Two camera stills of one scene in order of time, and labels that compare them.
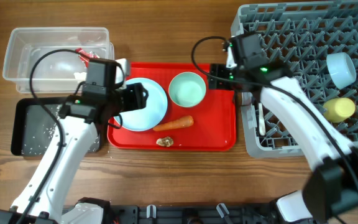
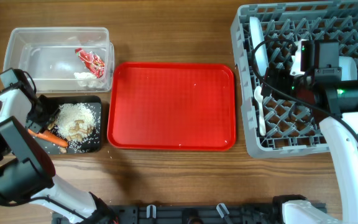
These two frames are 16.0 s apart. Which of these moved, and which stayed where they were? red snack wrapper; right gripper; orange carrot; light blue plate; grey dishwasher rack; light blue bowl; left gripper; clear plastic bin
Moved: right gripper; light blue plate; left gripper; orange carrot
Stayed: clear plastic bin; light blue bowl; red snack wrapper; grey dishwasher rack
